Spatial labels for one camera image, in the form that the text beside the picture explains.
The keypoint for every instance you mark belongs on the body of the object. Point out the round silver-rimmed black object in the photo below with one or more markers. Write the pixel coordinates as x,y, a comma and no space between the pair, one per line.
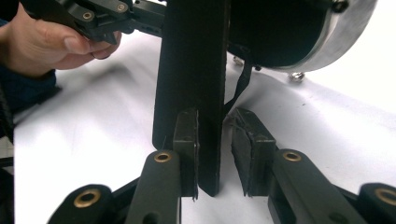
342,40

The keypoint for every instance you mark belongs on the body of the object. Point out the black plate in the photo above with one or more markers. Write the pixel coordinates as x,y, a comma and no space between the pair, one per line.
193,62

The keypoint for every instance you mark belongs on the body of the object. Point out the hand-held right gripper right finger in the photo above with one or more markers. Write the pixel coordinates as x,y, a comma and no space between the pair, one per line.
253,155

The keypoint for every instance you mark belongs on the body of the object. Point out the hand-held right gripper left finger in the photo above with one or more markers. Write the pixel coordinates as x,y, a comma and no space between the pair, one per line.
186,140

